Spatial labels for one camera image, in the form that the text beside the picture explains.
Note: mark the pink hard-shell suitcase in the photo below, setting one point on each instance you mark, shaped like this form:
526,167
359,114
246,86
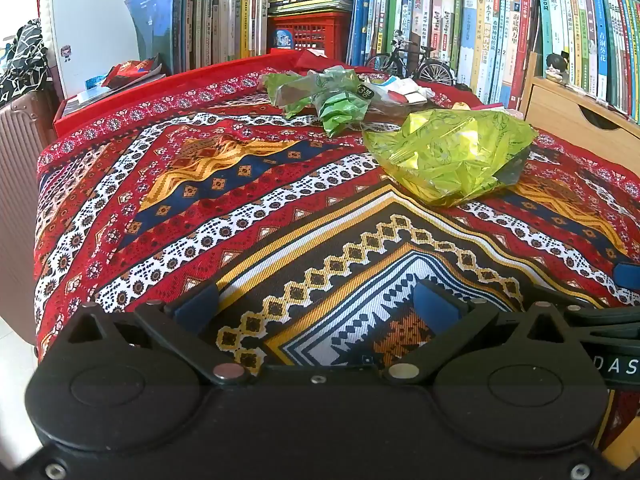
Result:
20,185

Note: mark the patterned red tablecloth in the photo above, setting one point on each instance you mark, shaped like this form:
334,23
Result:
250,185

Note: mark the row of pale-spine books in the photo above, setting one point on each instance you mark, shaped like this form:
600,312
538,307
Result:
220,25

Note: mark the small red white packet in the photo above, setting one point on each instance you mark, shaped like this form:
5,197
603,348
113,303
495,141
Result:
405,95

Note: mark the row of blue green books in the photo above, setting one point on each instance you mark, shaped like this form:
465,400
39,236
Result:
440,20

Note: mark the blue picture card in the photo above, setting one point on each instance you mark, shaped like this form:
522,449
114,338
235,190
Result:
282,40

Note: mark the red gold snack packet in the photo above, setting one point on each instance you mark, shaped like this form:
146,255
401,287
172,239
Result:
127,72

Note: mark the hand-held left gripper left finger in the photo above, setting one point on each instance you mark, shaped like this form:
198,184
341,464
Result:
197,306

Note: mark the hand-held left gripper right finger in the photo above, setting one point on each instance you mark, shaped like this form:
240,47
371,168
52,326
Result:
434,306

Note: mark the row of colourful slim books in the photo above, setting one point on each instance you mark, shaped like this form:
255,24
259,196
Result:
590,25

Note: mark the black model bicycle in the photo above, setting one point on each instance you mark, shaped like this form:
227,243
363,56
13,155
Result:
430,71

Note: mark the wooden drawer box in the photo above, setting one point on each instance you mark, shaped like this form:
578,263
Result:
565,110

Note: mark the plain red cloth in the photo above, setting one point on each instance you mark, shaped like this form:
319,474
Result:
210,72

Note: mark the red plastic crate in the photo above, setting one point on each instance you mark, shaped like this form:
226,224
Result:
310,30

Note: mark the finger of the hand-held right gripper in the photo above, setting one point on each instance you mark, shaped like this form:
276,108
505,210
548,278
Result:
629,282
610,325

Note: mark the black white patterned bag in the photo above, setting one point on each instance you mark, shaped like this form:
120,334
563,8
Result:
25,60

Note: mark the dark-haired small figurine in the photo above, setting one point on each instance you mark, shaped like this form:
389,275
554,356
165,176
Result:
557,67

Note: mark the green crumpled snack wrapper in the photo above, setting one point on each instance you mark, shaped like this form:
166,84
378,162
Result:
340,102

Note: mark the yellow-green plastic bag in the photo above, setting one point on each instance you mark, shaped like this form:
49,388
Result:
440,160

